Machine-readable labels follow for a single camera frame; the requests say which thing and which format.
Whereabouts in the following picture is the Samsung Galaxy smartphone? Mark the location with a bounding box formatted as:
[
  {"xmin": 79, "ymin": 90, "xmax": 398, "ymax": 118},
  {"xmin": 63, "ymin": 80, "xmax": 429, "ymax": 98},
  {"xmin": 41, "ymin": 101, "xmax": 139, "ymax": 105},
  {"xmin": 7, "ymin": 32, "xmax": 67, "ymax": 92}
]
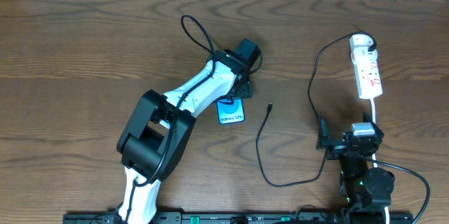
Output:
[{"xmin": 217, "ymin": 99, "xmax": 245, "ymax": 124}]

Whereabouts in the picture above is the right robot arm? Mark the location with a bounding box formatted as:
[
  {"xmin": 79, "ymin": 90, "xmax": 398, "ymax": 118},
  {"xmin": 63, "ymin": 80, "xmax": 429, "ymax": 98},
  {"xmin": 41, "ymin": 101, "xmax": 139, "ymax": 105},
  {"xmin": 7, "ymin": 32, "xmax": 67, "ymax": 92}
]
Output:
[{"xmin": 316, "ymin": 112, "xmax": 395, "ymax": 223}]

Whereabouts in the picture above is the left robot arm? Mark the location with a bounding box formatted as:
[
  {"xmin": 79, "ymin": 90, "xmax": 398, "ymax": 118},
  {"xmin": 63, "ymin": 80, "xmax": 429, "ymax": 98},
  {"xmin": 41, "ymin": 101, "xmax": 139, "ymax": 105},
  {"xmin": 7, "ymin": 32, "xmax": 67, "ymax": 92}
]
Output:
[{"xmin": 114, "ymin": 39, "xmax": 261, "ymax": 223}]

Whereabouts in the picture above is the white USB charger adapter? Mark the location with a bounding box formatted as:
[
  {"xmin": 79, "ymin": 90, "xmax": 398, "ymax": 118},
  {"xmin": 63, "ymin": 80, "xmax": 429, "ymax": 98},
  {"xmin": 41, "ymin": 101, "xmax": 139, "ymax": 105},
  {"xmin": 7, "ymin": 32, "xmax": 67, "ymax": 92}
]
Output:
[{"xmin": 349, "ymin": 34, "xmax": 373, "ymax": 50}]

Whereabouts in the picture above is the white power strip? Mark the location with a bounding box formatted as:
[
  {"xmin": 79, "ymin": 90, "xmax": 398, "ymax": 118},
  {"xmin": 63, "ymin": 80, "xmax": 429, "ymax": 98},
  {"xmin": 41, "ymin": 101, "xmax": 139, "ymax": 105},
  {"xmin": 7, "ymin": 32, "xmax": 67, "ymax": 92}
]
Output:
[{"xmin": 351, "ymin": 46, "xmax": 383, "ymax": 100}]

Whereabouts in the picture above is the white power strip cord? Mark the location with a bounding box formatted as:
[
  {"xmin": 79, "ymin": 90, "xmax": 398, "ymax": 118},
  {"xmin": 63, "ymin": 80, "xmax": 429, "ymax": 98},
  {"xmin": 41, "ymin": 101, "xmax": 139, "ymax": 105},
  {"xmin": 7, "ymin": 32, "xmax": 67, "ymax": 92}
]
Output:
[{"xmin": 370, "ymin": 98, "xmax": 391, "ymax": 224}]

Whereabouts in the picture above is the black USB charging cable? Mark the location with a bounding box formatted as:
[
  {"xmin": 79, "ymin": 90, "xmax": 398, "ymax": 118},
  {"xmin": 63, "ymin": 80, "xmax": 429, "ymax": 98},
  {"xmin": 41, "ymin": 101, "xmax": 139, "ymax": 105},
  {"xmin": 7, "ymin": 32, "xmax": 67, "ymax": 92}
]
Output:
[{"xmin": 255, "ymin": 31, "xmax": 378, "ymax": 188}]

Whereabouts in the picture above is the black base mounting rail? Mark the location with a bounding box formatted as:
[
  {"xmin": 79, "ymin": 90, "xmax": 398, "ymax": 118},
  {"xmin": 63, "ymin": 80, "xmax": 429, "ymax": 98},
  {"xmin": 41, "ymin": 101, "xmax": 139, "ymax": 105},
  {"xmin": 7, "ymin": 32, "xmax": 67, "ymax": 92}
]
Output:
[{"xmin": 62, "ymin": 210, "xmax": 415, "ymax": 224}]

